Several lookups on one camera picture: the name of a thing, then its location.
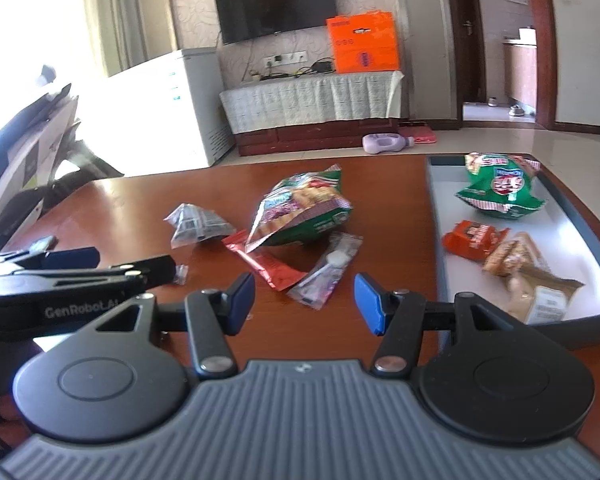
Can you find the clear grey printed packet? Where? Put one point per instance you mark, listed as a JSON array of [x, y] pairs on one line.
[[197, 225]]

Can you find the wall power outlets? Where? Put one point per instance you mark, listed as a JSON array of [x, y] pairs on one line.
[[285, 58]]

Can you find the green bag with yellow crackers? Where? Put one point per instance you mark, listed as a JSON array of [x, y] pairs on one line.
[[300, 210]]

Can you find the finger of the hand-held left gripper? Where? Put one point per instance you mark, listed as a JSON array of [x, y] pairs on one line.
[[155, 270], [72, 258]]

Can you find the wooden kitchen cabinet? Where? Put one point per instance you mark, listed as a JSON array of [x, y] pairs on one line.
[[521, 70]]

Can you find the beige pastry packet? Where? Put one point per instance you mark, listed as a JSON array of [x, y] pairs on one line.
[[545, 300]]

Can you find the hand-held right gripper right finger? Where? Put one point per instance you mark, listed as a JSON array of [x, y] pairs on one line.
[[369, 305]]

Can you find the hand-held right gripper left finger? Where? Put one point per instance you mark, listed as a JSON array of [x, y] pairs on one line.
[[241, 305]]

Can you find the white chest freezer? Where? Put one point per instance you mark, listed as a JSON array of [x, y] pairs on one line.
[[180, 105]]

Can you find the orange cardboard box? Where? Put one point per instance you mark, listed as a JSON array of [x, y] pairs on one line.
[[362, 42]]

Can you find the red snack wrapper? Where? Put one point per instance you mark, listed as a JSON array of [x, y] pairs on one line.
[[267, 265]]

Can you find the pale patterned cabinet cloth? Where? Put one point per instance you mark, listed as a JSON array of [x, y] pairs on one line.
[[310, 97]]

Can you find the clear candy packet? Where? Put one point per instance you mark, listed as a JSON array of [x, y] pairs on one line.
[[325, 270]]

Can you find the orange snack packet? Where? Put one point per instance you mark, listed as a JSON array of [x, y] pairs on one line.
[[472, 239]]

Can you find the pink floor mat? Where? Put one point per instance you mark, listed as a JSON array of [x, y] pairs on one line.
[[422, 134]]

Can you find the dark wooden television cabinet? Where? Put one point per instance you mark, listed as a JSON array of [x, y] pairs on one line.
[[320, 137]]

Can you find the black router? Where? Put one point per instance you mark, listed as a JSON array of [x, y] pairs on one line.
[[324, 66]]

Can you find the black chair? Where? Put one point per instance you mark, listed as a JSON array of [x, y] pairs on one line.
[[25, 170]]

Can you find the grey tray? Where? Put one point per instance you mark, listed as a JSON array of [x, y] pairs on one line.
[[450, 285]]

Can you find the wall-mounted television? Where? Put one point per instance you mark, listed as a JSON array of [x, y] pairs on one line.
[[275, 0]]

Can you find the purple plastic bottle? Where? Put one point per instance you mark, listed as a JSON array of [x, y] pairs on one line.
[[385, 143]]

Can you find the small clear wrapper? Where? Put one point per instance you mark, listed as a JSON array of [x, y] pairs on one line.
[[180, 274]]

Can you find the green shrimp cracker bag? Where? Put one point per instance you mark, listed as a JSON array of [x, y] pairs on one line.
[[502, 185]]

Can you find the dark wooden door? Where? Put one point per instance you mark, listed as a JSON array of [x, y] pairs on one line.
[[475, 35]]

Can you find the brown patterned snack packet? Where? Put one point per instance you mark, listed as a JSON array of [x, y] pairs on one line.
[[512, 255]]

